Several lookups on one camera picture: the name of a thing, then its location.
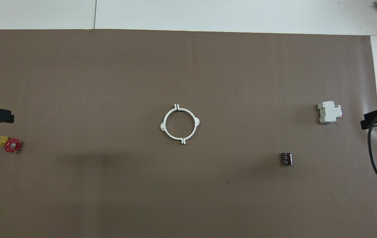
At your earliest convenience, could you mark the brown paper table mat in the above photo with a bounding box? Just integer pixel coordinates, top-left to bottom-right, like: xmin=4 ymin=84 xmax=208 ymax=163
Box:
xmin=0 ymin=29 xmax=377 ymax=238

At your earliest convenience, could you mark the black cylindrical capacitor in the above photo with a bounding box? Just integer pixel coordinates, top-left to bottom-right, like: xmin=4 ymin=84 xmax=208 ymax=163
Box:
xmin=281 ymin=151 xmax=293 ymax=166

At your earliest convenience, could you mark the white half pipe clamp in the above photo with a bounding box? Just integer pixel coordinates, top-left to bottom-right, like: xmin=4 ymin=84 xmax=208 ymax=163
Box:
xmin=177 ymin=104 xmax=201 ymax=145
xmin=160 ymin=104 xmax=183 ymax=145

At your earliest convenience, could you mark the white circuit breaker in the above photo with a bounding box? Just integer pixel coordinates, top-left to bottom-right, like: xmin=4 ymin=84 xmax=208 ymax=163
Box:
xmin=317 ymin=101 xmax=343 ymax=124

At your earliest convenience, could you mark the red handwheel yellow valve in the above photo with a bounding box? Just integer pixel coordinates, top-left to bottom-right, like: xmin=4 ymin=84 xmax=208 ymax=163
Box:
xmin=0 ymin=135 xmax=22 ymax=153

